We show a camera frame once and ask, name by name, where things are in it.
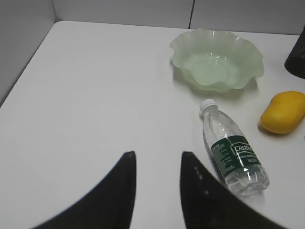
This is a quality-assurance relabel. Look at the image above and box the black mesh pen holder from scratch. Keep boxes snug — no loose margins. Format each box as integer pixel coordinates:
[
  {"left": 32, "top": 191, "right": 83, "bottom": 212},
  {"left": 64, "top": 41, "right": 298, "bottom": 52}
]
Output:
[{"left": 284, "top": 29, "right": 305, "bottom": 79}]

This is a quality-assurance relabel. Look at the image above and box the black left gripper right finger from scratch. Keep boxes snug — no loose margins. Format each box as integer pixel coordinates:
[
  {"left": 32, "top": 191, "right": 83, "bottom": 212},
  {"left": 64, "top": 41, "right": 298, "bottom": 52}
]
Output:
[{"left": 180, "top": 151, "right": 305, "bottom": 229}]

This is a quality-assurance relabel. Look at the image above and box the yellow mango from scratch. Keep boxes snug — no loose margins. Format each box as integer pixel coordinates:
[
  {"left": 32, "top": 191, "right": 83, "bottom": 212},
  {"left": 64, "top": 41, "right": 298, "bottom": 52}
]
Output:
[{"left": 260, "top": 91, "right": 305, "bottom": 134}]

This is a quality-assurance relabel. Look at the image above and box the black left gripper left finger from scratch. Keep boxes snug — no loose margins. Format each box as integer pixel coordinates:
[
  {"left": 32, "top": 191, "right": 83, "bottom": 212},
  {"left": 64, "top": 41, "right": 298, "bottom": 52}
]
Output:
[{"left": 37, "top": 151, "right": 136, "bottom": 229}]

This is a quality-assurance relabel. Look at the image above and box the pale green wavy glass plate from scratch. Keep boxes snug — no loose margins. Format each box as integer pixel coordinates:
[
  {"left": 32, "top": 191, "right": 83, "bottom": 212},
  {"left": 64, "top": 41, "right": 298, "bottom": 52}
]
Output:
[{"left": 169, "top": 29, "right": 264, "bottom": 92}]

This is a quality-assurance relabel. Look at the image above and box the clear plastic water bottle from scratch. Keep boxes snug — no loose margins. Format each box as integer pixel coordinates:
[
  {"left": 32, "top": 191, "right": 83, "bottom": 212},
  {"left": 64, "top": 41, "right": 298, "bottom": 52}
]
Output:
[{"left": 200, "top": 99, "right": 269, "bottom": 196}]

